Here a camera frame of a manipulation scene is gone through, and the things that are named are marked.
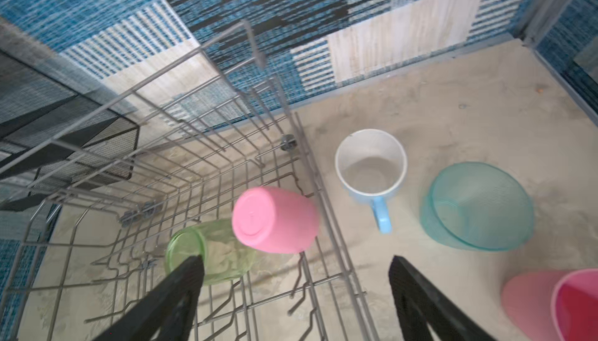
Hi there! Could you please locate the magenta pink cup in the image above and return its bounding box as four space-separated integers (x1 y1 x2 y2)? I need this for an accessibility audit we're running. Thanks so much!
501 268 597 340

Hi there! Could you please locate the grey wire dish rack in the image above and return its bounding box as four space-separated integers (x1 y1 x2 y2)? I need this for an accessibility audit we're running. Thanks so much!
1 18 378 340

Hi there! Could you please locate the teal translucent cup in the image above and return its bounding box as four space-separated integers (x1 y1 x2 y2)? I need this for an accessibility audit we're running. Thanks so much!
420 162 535 252

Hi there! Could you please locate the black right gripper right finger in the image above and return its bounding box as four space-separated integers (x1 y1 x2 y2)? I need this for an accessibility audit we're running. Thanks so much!
389 255 493 340

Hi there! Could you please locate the black mesh shelf unit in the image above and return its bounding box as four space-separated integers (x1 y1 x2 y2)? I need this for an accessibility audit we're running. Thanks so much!
1 52 140 212

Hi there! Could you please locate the green translucent cup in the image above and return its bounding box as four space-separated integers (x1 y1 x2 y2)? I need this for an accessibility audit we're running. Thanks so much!
165 219 256 286

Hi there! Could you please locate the light blue mug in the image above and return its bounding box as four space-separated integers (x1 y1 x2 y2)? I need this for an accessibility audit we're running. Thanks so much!
334 128 408 234

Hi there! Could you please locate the pink plastic cup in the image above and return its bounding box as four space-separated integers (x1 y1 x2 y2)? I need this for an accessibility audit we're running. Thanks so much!
232 186 320 254

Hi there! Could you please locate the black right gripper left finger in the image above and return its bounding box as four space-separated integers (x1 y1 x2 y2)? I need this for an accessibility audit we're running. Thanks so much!
96 255 205 340

